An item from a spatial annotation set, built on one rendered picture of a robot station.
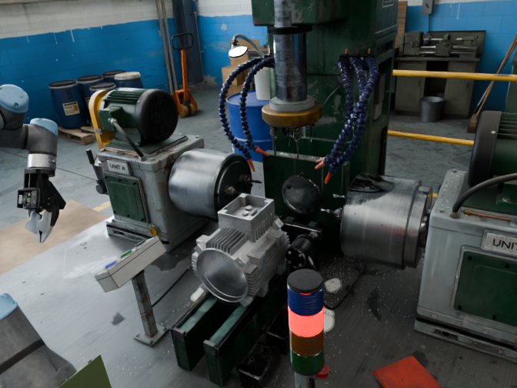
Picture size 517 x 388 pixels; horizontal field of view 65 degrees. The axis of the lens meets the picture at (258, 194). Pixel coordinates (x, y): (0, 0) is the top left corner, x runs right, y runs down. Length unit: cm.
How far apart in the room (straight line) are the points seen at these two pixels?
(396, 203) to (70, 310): 102
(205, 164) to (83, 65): 594
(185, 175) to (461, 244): 84
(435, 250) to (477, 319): 20
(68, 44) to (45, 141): 576
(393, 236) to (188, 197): 66
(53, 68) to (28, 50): 41
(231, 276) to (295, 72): 58
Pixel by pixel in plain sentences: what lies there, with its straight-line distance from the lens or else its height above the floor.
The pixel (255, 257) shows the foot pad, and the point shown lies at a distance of 97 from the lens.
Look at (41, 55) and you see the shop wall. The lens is 685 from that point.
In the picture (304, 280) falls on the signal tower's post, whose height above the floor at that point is 122.
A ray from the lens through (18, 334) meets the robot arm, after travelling 96.
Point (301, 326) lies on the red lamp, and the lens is 70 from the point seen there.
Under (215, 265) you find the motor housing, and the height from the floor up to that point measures 99.
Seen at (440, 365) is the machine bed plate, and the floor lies 80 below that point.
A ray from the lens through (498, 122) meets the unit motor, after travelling 102.
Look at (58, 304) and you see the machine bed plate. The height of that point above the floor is 80.
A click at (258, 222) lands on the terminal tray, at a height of 112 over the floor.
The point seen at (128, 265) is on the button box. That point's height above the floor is 106.
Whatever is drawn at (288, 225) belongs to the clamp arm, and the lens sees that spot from 118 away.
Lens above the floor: 164
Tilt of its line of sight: 26 degrees down
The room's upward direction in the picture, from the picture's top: 4 degrees counter-clockwise
